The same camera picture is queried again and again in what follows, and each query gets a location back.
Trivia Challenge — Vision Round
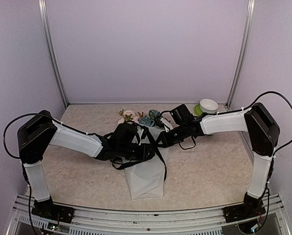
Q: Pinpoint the green round saucer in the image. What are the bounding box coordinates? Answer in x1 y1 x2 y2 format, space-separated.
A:
194 104 218 117

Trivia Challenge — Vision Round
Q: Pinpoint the black strap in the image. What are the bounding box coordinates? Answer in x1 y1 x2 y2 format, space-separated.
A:
110 123 168 182

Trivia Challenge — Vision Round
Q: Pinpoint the left aluminium corner post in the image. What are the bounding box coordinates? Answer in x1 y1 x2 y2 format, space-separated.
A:
38 0 70 109

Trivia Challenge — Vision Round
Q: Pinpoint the blue fake hydrangea stem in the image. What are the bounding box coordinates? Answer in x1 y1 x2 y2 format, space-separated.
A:
141 109 161 127

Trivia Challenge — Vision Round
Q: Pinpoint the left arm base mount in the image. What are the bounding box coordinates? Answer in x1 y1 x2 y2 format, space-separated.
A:
31 197 74 224

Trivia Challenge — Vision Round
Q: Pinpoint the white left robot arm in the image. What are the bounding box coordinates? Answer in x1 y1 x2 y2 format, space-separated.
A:
11 110 155 218

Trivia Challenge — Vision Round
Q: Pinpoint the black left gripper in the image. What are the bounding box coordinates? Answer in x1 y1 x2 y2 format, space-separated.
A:
117 142 155 161

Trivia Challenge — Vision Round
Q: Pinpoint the white ceramic bowl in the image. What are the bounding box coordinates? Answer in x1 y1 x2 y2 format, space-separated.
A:
199 98 219 114

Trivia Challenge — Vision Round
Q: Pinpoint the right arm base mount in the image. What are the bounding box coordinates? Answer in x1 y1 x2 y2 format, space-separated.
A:
222 193 266 223

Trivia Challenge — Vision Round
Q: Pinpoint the aluminium corner post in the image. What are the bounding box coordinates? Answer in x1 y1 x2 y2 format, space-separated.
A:
226 0 256 108
38 0 70 109

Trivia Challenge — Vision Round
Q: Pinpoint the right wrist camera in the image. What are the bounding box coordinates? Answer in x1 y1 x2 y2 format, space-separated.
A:
155 117 173 132

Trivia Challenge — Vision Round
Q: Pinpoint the right aluminium corner post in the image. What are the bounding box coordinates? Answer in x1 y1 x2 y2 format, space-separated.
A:
226 0 256 108

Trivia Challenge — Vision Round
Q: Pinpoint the aluminium front rail frame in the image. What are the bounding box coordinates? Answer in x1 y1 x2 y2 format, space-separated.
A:
5 194 292 235

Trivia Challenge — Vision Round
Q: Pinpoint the pink fake rose stem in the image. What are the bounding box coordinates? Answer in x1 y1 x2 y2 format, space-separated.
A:
133 112 144 124
118 109 137 124

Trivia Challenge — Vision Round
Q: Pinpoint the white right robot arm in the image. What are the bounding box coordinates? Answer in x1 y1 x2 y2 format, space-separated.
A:
156 99 292 217

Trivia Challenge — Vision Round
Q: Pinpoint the white wrapping paper sheet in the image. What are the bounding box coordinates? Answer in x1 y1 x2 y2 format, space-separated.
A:
123 124 172 201

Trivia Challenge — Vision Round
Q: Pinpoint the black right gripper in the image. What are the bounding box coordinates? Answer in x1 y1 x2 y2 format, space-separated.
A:
154 123 188 148

